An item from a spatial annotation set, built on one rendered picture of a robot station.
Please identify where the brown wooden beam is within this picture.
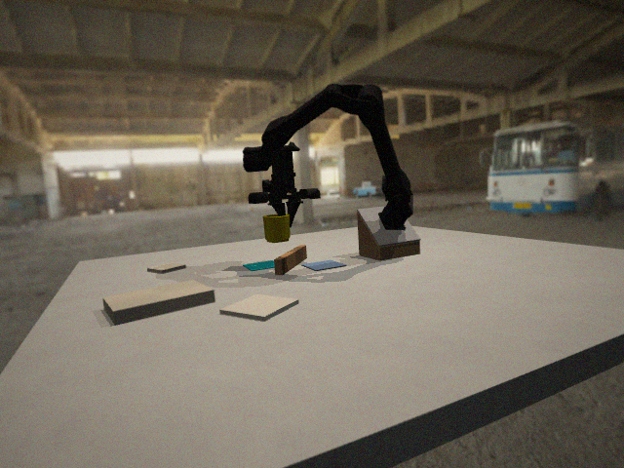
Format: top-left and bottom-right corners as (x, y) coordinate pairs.
(274, 245), (307, 275)

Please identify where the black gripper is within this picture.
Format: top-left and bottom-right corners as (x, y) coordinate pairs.
(249, 169), (321, 228)

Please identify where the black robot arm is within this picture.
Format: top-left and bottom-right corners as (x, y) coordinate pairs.
(242, 84), (413, 230)

